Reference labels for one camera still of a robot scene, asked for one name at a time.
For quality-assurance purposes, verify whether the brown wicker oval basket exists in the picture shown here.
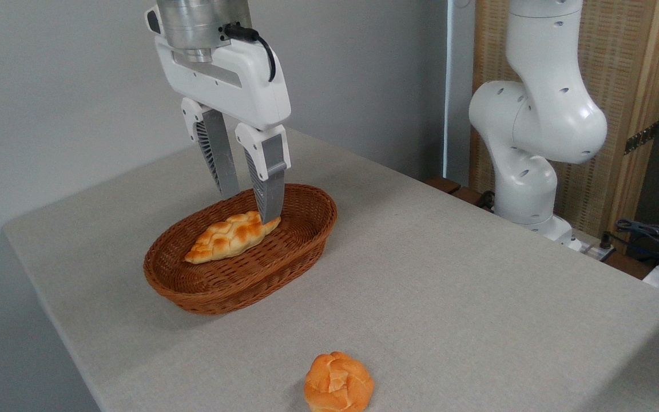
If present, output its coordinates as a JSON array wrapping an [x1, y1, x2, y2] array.
[[143, 183, 338, 315]]

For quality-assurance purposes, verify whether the bundle of dark cables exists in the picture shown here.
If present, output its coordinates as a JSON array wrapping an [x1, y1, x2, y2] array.
[[614, 219, 659, 255]]

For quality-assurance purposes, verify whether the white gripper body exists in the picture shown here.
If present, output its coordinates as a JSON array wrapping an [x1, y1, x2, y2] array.
[[145, 6, 292, 132]]

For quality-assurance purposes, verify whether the braided long bread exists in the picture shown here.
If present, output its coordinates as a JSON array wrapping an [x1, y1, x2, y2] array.
[[184, 211, 281, 265]]

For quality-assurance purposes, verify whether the grey linen tablecloth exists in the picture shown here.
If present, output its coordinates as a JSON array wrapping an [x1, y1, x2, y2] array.
[[2, 127, 659, 412]]

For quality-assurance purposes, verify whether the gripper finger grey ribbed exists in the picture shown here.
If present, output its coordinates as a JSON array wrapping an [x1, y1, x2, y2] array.
[[235, 123, 292, 224], [181, 97, 241, 200]]

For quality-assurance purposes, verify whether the brown wooden ledge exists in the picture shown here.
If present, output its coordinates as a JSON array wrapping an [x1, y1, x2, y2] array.
[[423, 176, 497, 213]]

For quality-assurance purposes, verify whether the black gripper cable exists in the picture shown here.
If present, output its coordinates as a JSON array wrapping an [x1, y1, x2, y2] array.
[[224, 23, 277, 82]]

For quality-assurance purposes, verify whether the round orange bread roll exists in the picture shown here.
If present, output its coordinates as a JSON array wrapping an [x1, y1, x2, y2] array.
[[303, 351, 375, 412]]

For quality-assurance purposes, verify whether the wooden rattan screen panel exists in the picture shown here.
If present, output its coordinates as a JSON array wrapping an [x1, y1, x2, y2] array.
[[470, 0, 659, 253]]

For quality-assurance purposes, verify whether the metal screen hinge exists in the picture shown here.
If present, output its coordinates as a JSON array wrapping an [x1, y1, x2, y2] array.
[[624, 121, 659, 156]]

